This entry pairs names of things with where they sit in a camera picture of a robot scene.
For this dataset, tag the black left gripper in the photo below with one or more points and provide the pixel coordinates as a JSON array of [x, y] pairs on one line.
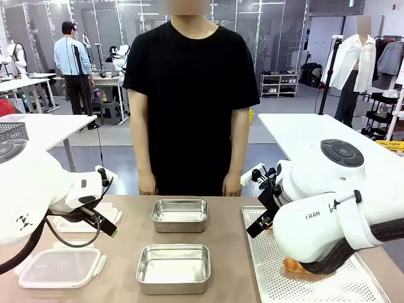
[[91, 216]]

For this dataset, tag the red garment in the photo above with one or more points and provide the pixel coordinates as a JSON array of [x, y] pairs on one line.
[[6, 108]]

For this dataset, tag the person's right forearm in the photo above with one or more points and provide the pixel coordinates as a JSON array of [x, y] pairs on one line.
[[140, 148]]

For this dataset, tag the clothes rack with garments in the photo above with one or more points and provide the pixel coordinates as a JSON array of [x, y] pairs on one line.
[[389, 58]]

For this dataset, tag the black rolling cart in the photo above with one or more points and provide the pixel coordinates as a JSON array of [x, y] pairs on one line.
[[378, 113]]

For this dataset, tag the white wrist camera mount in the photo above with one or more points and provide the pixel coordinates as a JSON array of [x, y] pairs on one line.
[[249, 177], [109, 176]]

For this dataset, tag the yellow plastic crate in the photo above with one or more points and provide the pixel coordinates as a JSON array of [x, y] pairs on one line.
[[391, 146]]

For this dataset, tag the clear plastic clip lid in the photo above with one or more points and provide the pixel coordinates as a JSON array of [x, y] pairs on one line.
[[67, 224], [60, 268]]

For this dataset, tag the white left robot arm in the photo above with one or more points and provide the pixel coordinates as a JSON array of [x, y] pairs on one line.
[[31, 189]]

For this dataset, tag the person in black T-shirt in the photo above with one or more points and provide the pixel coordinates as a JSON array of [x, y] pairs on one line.
[[189, 94]]

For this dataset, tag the man in blue shirt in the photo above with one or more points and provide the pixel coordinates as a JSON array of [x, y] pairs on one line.
[[71, 60]]

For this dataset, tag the black tripod stand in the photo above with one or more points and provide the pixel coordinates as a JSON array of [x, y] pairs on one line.
[[328, 75]]

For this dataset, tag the grey perforated basket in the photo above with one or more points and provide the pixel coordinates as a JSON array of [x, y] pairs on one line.
[[12, 131]]

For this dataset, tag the person's left hand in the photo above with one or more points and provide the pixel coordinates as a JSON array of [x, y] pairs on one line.
[[232, 186]]

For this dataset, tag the white background desk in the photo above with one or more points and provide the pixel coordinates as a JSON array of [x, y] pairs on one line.
[[28, 85]]

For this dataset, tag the person's right hand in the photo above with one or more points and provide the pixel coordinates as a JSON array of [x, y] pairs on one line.
[[147, 184]]

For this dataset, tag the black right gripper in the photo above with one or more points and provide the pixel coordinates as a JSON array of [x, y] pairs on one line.
[[271, 202]]

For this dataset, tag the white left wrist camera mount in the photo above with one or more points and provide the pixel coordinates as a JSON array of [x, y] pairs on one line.
[[109, 176]]

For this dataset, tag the large white table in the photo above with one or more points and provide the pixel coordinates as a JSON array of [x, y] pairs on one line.
[[300, 129]]

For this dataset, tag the white side table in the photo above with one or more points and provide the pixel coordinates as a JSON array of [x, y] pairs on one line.
[[57, 126]]

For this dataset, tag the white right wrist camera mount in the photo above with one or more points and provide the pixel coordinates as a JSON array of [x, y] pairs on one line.
[[249, 177]]

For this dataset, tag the white humanoid robot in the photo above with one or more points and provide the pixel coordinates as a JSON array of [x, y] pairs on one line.
[[17, 58]]

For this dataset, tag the person's left forearm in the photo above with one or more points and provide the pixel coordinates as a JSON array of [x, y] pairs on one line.
[[237, 145]]

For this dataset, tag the perforated metal baking tray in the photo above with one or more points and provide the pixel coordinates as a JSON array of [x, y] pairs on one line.
[[274, 274]]

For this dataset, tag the grey step stool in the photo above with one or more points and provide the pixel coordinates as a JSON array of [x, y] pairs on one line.
[[110, 112]]

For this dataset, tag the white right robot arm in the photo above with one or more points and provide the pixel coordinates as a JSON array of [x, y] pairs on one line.
[[315, 195]]

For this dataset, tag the steel rectangular container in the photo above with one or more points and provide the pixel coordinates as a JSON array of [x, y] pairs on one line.
[[180, 216], [173, 269]]

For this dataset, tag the mannequin with white shirt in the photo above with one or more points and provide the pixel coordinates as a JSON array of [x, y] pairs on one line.
[[356, 66]]

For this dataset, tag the black bags pile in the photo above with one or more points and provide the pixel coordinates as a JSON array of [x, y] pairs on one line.
[[311, 74]]

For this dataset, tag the white shoe rack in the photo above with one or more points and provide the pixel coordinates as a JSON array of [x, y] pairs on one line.
[[279, 84]]

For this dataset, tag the cluttered background workbench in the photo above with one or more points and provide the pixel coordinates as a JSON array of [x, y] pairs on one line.
[[107, 82]]

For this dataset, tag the white robot with black headset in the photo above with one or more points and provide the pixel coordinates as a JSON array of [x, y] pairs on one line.
[[119, 57]]

